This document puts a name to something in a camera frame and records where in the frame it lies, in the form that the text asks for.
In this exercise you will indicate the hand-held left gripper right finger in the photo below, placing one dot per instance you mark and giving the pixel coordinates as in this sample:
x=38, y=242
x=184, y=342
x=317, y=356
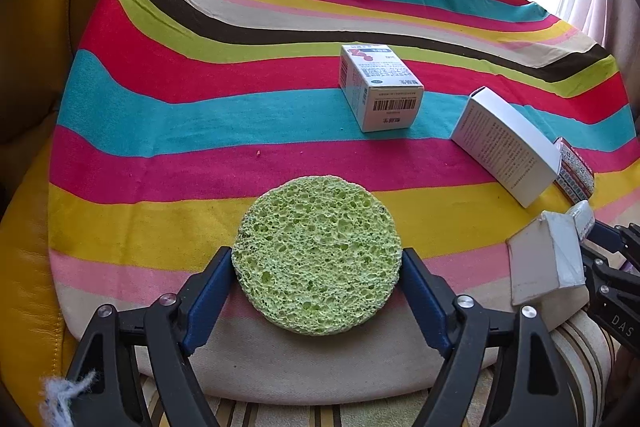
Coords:
x=427, y=307

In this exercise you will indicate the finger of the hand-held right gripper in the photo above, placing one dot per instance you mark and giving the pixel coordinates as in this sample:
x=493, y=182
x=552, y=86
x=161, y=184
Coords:
x=610, y=277
x=605, y=234

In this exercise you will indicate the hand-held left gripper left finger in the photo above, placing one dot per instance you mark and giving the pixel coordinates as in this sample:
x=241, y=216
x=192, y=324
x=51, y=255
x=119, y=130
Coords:
x=205, y=307

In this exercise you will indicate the small plain white box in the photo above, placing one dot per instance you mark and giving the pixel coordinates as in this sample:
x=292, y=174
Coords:
x=582, y=217

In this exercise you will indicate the round green sponge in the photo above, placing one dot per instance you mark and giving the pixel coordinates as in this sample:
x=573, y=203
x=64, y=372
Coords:
x=315, y=257

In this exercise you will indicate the white open cardboard box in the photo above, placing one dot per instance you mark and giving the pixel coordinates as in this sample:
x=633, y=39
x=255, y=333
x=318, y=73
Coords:
x=545, y=257

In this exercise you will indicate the small red patterned box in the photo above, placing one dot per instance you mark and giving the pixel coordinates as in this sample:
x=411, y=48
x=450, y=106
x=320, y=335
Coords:
x=575, y=172

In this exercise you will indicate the white box with fine print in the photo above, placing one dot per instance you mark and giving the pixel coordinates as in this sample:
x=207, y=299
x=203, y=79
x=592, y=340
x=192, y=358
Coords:
x=505, y=147

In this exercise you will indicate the beige striped seat cover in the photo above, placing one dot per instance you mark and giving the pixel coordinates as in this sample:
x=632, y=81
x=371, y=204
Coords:
x=310, y=414

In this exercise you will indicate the white yarn tuft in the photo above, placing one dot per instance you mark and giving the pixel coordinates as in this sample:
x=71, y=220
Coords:
x=65, y=397

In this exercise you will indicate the yellow leather sofa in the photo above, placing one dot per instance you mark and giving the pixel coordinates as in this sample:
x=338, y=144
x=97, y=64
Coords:
x=25, y=282

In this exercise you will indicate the colourful striped cushion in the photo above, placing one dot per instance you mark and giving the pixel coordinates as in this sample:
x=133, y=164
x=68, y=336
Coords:
x=200, y=107

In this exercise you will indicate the small white barcode box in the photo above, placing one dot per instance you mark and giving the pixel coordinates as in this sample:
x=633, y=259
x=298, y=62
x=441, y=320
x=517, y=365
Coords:
x=382, y=89

